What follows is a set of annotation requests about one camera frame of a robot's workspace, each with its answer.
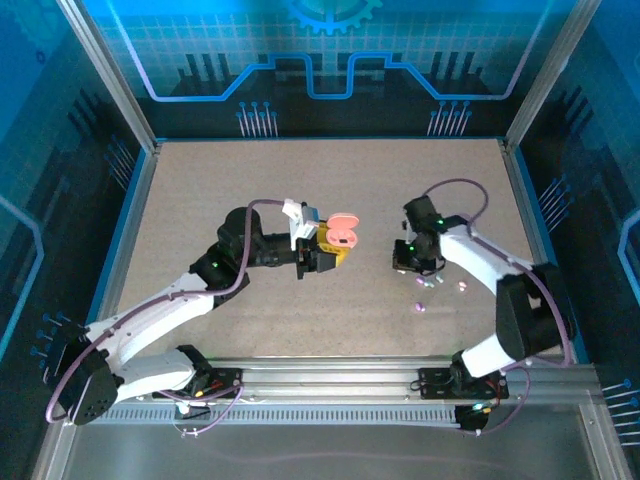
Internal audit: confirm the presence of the pink earbud charging case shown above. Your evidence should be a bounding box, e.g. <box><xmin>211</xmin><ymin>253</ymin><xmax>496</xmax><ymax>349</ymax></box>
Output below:
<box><xmin>323</xmin><ymin>213</ymin><xmax>362</xmax><ymax>250</ymax></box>

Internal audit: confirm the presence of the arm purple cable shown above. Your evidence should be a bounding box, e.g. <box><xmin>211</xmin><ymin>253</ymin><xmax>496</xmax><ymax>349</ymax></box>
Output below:
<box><xmin>44</xmin><ymin>198</ymin><xmax>289</xmax><ymax>440</ymax></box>
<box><xmin>422</xmin><ymin>177</ymin><xmax>575</xmax><ymax>439</ymax></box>

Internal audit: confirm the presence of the aluminium frame post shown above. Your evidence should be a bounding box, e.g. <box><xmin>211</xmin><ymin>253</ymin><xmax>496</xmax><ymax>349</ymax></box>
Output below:
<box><xmin>503</xmin><ymin>0</ymin><xmax>604</xmax><ymax>151</ymax></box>
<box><xmin>55</xmin><ymin>0</ymin><xmax>160</xmax><ymax>154</ymax></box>

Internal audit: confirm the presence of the grey metal panel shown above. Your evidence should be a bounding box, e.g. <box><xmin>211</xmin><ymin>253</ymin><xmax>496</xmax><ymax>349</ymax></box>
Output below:
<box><xmin>29</xmin><ymin>389</ymin><xmax>634</xmax><ymax>480</ymax></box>

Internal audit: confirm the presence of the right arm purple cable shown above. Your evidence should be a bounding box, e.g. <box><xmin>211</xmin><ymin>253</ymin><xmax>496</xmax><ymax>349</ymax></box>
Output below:
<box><xmin>422</xmin><ymin>177</ymin><xmax>575</xmax><ymax>439</ymax></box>

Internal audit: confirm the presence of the aluminium table side rail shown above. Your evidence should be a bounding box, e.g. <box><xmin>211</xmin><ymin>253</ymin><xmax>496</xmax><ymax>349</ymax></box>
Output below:
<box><xmin>499</xmin><ymin>138</ymin><xmax>594</xmax><ymax>365</ymax></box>
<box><xmin>82</xmin><ymin>142</ymin><xmax>162</xmax><ymax>364</ymax></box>

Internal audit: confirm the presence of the black cable connector bracket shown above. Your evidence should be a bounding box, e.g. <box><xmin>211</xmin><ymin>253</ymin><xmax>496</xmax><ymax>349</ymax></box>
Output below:
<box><xmin>454</xmin><ymin>402</ymin><xmax>494</xmax><ymax>436</ymax></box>

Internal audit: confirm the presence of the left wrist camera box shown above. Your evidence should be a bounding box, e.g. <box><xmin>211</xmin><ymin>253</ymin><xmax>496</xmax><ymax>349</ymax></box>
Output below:
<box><xmin>281</xmin><ymin>198</ymin><xmax>321</xmax><ymax>242</ymax></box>

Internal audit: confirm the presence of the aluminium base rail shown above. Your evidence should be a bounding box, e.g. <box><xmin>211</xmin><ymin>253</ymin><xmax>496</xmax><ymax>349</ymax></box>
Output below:
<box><xmin>64</xmin><ymin>355</ymin><xmax>601</xmax><ymax>407</ymax></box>

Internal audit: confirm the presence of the grey slotted cable duct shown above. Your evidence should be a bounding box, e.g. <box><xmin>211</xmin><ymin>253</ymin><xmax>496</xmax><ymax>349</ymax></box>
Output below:
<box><xmin>79</xmin><ymin>405</ymin><xmax>464</xmax><ymax>427</ymax></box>

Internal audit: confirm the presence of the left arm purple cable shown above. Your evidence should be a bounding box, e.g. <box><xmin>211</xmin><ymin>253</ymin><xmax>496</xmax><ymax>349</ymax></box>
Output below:
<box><xmin>44</xmin><ymin>198</ymin><xmax>289</xmax><ymax>440</ymax></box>

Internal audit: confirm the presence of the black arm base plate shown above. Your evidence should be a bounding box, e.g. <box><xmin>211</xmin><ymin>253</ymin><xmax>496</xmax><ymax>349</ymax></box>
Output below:
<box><xmin>151</xmin><ymin>367</ymin><xmax>245</xmax><ymax>400</ymax></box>
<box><xmin>417</xmin><ymin>366</ymin><xmax>510</xmax><ymax>400</ymax></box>

